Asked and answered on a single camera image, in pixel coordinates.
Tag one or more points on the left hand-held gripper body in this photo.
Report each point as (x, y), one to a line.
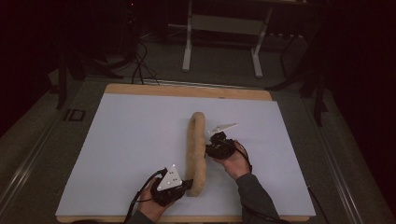
(169, 182)

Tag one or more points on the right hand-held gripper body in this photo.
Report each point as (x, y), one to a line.
(222, 151)

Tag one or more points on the person's right hand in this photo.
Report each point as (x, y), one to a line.
(238, 165)

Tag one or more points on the person's left hand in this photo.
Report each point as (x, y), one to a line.
(152, 208)

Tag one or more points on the white table mat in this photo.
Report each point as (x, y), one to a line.
(124, 124)

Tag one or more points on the white metal stand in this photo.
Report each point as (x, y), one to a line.
(187, 46)

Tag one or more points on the black metal stand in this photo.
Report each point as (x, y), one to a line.
(61, 81)
(318, 93)

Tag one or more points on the dark equipment tower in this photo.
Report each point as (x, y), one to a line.
(130, 28)

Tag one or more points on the aluminium rail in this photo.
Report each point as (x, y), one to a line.
(25, 165)
(337, 171)

